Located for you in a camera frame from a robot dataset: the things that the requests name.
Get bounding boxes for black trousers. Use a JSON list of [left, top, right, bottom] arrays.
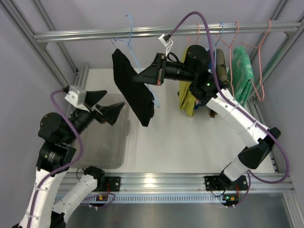
[[112, 49, 154, 127]]

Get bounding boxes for light blue wire hanger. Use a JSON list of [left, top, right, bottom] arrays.
[[110, 14, 160, 108]]

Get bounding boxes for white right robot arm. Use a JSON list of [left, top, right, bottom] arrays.
[[133, 45, 281, 190]]

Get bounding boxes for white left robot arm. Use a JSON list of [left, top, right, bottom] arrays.
[[15, 86, 125, 228]]

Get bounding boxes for pink hanger under yellow trousers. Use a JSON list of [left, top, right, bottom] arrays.
[[187, 23, 200, 47]]

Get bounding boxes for yellow-green trousers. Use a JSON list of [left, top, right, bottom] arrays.
[[178, 47, 198, 117]]

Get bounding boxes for pink hanger under camouflage shorts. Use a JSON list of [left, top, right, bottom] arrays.
[[219, 20, 240, 97]]

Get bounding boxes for blue hanger under patterned shorts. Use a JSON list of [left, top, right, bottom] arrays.
[[212, 22, 224, 69]]

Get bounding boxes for green tie-dye trousers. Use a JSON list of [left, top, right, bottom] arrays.
[[228, 46, 254, 106]]

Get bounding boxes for pink hanger under green trousers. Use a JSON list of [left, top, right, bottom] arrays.
[[242, 19, 272, 102]]

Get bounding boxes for clear plastic bin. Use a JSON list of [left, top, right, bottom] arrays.
[[71, 94, 130, 170]]

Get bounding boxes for blue patterned shorts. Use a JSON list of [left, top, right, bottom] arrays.
[[195, 61, 214, 105]]

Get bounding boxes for camouflage shorts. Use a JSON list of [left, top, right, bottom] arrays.
[[208, 48, 230, 118]]

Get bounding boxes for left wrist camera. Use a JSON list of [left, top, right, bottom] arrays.
[[65, 85, 89, 111]]

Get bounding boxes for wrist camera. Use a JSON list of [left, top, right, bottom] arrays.
[[158, 34, 173, 57], [65, 85, 89, 111]]

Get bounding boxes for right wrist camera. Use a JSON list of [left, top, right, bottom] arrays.
[[158, 34, 173, 57]]

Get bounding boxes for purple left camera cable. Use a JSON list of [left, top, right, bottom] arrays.
[[27, 88, 116, 228]]

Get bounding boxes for aluminium hanging rail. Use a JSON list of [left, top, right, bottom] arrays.
[[34, 20, 303, 43]]

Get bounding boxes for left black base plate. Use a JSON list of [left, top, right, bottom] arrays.
[[94, 176, 121, 192]]

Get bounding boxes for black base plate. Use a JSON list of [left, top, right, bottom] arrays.
[[94, 176, 121, 192], [204, 175, 248, 191]]

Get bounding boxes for slotted cable duct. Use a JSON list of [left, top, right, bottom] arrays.
[[82, 193, 231, 204]]

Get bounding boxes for aluminium corner bracket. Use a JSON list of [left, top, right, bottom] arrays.
[[251, 95, 258, 104]]

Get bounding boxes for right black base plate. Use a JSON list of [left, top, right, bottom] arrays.
[[204, 175, 248, 191]]

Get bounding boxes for front aluminium rail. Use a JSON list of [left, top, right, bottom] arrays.
[[57, 172, 295, 193]]

